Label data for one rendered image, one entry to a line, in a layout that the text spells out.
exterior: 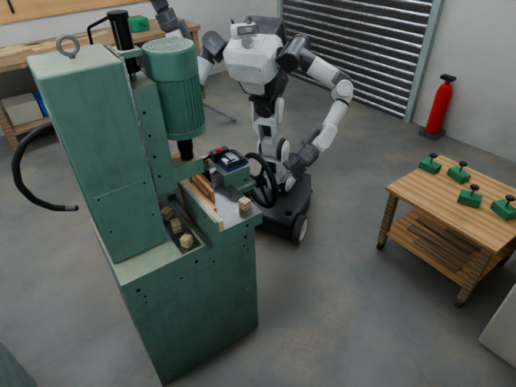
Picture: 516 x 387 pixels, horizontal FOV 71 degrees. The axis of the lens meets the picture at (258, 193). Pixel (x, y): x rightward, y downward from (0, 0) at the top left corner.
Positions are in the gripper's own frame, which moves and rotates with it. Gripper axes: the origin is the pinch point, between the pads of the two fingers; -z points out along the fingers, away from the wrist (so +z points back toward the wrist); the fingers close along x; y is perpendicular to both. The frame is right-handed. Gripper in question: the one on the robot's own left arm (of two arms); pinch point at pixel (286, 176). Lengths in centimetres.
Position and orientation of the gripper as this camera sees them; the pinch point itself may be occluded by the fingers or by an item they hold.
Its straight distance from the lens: 167.7
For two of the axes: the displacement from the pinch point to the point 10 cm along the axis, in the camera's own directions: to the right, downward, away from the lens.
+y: 4.6, 3.9, -8.0
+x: -5.4, -5.9, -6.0
